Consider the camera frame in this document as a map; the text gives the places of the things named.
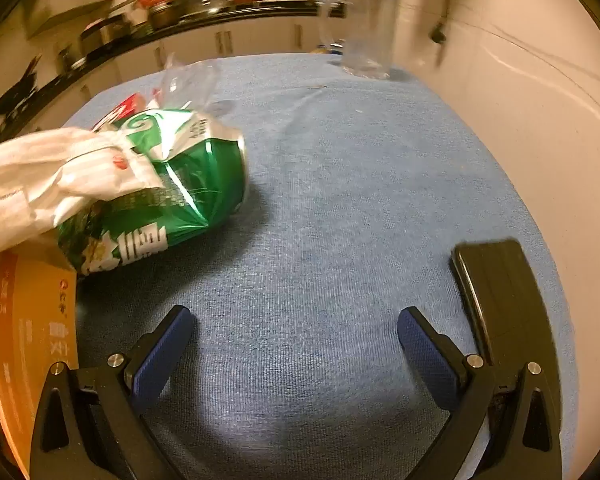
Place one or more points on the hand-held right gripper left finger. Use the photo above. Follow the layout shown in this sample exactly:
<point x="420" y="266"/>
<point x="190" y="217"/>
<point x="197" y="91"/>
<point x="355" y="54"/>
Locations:
<point x="160" y="355"/>

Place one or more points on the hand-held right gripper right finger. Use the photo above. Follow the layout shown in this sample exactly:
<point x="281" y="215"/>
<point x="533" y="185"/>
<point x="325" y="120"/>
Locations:
<point x="430" y="360"/>

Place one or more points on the orange cardboard box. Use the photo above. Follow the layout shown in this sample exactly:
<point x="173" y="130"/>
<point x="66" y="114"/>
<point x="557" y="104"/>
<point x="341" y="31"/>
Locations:
<point x="25" y="335"/>

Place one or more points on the crushed green can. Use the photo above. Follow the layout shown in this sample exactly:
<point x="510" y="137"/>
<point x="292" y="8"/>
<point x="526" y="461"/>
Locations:
<point x="200" y="180"/>

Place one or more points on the black rectangular device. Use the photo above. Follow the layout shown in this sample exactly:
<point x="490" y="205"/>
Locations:
<point x="500" y="290"/>

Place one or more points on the blue table cloth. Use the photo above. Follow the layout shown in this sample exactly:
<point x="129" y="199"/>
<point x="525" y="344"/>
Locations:
<point x="330" y="210"/>

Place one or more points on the red snack box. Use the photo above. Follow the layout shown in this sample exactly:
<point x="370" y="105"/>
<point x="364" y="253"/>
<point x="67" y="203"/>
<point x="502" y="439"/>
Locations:
<point x="125" y="110"/>

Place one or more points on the clear plastic packaging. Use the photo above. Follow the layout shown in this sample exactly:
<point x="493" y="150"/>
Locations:
<point x="190" y="80"/>

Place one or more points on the black wok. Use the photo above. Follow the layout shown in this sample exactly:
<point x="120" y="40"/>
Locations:
<point x="15" y="95"/>

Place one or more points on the metal kettle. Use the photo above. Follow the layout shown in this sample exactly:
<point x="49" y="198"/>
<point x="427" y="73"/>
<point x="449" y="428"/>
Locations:
<point x="70" y="57"/>

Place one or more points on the silver kitchen appliance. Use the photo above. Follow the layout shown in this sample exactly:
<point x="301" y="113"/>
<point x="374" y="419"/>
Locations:
<point x="105" y="32"/>

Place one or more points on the beige kitchen cabinets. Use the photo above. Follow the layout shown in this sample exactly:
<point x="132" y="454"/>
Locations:
<point x="250" y="37"/>

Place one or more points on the clear glass pitcher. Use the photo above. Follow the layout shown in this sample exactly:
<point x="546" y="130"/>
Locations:
<point x="367" y="30"/>

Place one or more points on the metal cooking pot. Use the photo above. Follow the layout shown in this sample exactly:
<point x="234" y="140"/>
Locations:
<point x="167" y="15"/>

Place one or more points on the glass pot lid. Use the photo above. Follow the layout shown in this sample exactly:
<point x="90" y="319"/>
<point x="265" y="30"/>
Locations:
<point x="207" y="4"/>

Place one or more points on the black kitchen countertop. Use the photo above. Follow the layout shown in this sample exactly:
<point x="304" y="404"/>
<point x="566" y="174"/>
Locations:
<point x="260" y="8"/>

